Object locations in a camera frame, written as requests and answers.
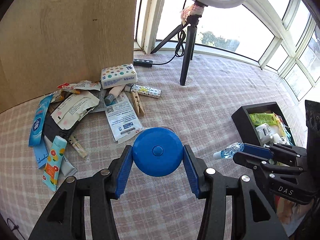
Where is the black ring light cable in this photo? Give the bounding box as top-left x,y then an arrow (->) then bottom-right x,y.
152,0 -> 191,65

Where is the paper tape wad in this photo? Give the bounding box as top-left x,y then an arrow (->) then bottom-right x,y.
180,1 -> 205,22

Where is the black tripod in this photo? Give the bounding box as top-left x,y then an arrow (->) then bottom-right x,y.
150,15 -> 203,86

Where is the black container box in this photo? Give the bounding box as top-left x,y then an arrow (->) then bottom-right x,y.
231,102 -> 297,148

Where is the printed white lighter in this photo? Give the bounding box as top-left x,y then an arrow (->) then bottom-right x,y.
125,84 -> 162,99

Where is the small clear water bottle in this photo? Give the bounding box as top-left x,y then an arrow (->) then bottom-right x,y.
213,142 -> 244,160

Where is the red white seasoning sachet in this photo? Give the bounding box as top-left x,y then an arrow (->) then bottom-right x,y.
57,80 -> 102,94

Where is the large wooden clothespin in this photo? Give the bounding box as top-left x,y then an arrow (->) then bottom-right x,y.
130,91 -> 145,117

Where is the black inline controller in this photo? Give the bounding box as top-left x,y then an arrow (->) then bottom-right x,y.
133,59 -> 153,68

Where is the blue round tape measure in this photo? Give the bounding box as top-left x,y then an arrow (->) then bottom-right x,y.
132,127 -> 185,177

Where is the white pink sachet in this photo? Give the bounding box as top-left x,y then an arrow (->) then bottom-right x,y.
51,90 -> 100,130

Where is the printed packaging card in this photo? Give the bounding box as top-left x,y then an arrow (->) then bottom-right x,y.
104,91 -> 143,144

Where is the yellow packet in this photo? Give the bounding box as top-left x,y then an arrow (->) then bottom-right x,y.
271,112 -> 291,140

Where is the light wooden board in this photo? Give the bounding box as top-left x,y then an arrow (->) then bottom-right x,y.
0,0 -> 139,114

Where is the thin black cable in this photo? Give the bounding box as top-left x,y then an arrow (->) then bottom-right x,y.
6,217 -> 28,240

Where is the ring light on tripod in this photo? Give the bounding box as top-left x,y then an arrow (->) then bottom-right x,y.
135,0 -> 320,103

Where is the light blue flat sachet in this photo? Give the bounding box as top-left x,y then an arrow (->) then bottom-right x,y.
33,142 -> 49,169

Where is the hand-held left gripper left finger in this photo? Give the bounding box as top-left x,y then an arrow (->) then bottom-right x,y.
28,145 -> 134,240

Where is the printed tissue pack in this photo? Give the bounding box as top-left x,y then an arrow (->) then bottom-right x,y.
100,64 -> 138,89

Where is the pink tube grey cap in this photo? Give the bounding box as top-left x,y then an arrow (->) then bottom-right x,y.
104,84 -> 125,105

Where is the orange fruit print tube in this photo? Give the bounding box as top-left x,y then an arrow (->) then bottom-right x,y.
42,135 -> 68,192

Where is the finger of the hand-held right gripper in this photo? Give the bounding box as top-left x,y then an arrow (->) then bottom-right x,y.
232,151 -> 304,178
241,143 -> 307,160

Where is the person's right hand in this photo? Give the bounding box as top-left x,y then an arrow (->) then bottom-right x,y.
275,196 -> 313,225

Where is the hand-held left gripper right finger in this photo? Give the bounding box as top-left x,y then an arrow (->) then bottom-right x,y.
183,144 -> 292,240

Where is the green packet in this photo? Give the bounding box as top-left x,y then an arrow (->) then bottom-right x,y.
249,112 -> 278,127

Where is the black wet wipes pack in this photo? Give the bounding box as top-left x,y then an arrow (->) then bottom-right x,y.
43,104 -> 84,143

